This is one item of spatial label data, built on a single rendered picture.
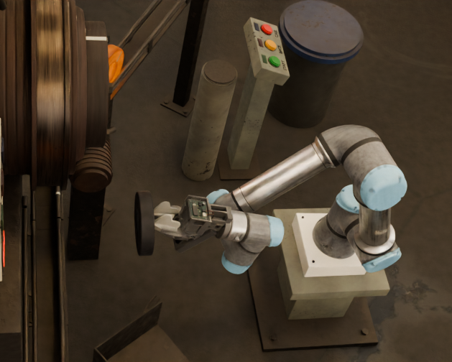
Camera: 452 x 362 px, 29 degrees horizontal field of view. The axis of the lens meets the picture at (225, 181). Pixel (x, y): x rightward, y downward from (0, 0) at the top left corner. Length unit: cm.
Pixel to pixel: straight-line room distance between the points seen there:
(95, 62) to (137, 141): 152
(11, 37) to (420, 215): 203
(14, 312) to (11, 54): 54
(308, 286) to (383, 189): 65
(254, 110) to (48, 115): 142
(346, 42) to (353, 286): 98
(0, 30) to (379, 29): 255
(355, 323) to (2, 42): 171
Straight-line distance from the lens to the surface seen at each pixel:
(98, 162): 262
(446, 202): 354
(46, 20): 183
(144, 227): 206
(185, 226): 211
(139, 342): 222
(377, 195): 221
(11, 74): 181
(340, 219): 265
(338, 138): 227
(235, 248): 225
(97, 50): 189
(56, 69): 179
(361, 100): 376
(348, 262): 278
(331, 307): 299
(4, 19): 186
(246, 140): 322
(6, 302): 196
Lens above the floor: 257
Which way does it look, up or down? 51 degrees down
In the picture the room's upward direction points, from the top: 15 degrees clockwise
